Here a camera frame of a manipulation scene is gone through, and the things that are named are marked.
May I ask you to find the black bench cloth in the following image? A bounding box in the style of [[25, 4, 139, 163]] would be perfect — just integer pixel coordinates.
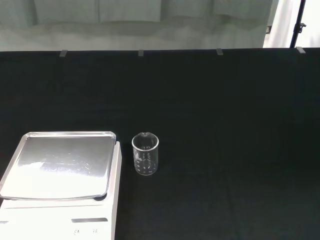
[[0, 46, 320, 240]]

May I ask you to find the pale backdrop curtain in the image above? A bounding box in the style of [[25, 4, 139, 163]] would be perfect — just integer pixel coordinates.
[[0, 0, 279, 53]]

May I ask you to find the black tripod pole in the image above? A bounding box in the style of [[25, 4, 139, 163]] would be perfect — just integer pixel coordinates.
[[289, 0, 308, 48]]

